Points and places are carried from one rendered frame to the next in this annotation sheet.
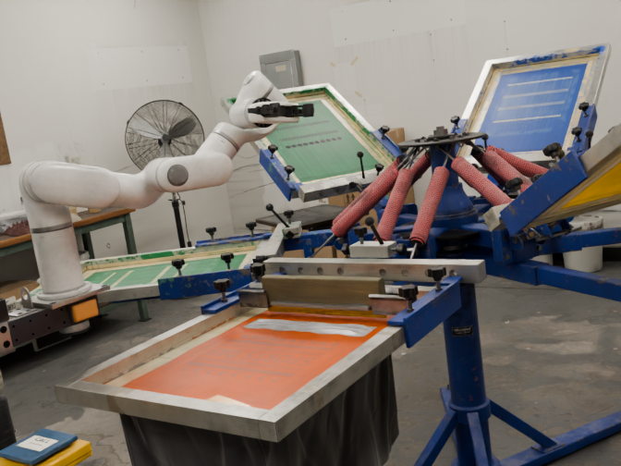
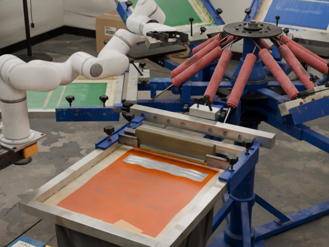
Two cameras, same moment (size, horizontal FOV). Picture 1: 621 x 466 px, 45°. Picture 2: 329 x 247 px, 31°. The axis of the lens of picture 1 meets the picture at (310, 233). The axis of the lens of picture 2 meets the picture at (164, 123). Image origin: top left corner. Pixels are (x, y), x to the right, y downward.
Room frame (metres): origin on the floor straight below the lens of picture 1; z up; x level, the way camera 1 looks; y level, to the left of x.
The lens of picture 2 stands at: (-0.31, 0.26, 2.07)
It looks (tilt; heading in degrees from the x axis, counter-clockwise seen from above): 24 degrees down; 354
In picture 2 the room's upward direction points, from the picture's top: straight up
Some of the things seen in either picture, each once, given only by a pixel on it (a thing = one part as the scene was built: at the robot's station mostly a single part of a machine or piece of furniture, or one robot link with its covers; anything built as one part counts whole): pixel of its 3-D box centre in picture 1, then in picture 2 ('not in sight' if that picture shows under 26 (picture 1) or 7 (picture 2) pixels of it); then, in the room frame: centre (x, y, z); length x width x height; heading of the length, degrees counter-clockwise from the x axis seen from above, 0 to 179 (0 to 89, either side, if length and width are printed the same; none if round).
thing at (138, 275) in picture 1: (192, 243); (74, 77); (2.59, 0.42, 1.05); 1.08 x 0.61 x 0.23; 85
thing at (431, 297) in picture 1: (426, 311); (239, 167); (1.69, -0.25, 0.98); 0.30 x 0.05 x 0.07; 145
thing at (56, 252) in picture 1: (54, 260); (12, 117); (1.72, 0.61, 1.21); 0.16 x 0.13 x 0.15; 50
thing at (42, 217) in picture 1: (45, 194); (11, 78); (1.71, 0.59, 1.37); 0.13 x 0.10 x 0.16; 30
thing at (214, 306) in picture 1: (244, 301); (119, 138); (2.01, 0.21, 0.98); 0.30 x 0.05 x 0.07; 145
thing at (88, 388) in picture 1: (273, 339); (147, 178); (1.65, 0.12, 0.97); 0.79 x 0.58 x 0.04; 145
